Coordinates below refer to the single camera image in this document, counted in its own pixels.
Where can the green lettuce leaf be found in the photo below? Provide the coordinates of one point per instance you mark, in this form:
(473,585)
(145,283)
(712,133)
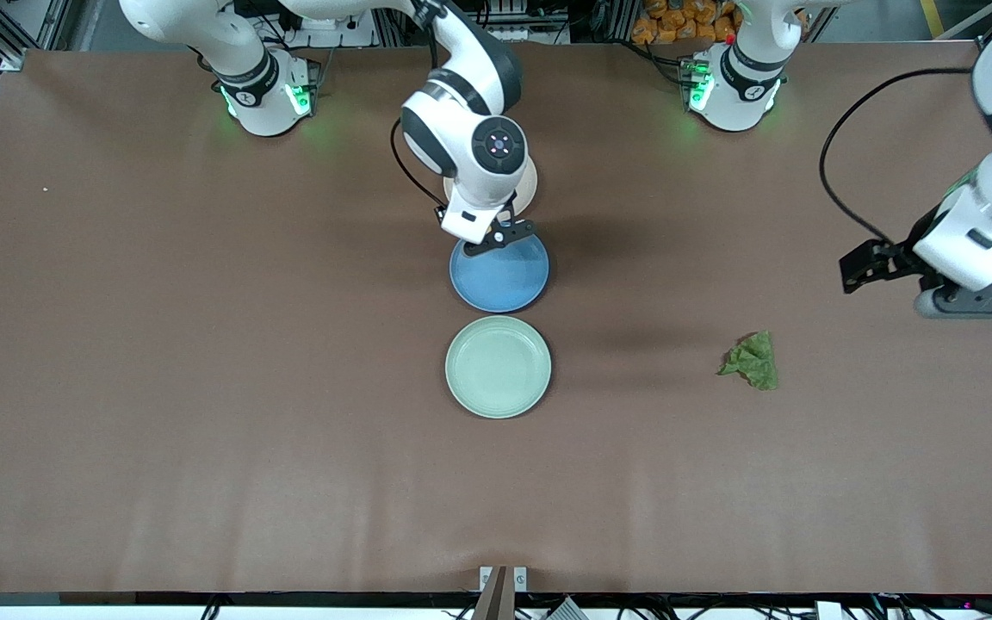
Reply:
(754,362)

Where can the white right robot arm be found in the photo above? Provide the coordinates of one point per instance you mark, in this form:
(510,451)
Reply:
(496,176)

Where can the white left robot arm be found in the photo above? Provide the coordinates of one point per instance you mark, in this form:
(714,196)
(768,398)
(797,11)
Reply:
(746,90)

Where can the beige round plate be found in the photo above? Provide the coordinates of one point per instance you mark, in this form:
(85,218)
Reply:
(530,185)

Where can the blue round plate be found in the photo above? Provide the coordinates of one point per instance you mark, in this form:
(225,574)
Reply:
(500,284)

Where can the pale green round plate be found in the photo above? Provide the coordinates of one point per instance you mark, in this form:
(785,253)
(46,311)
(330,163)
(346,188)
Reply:
(499,368)

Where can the white power strip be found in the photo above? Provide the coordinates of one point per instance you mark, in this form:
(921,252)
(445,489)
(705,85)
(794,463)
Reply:
(324,26)

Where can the orange snack packets pile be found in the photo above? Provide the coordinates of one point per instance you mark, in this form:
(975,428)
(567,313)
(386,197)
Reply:
(677,21)

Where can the brown table cover sheet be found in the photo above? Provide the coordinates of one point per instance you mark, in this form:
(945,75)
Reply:
(203,387)

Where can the small white box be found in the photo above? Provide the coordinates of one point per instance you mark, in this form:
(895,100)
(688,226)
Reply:
(829,610)

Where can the grey ribbed adapter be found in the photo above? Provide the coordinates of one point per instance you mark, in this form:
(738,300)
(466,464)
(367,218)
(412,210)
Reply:
(563,610)

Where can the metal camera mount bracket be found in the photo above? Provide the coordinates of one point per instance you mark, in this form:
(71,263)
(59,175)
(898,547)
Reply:
(496,594)

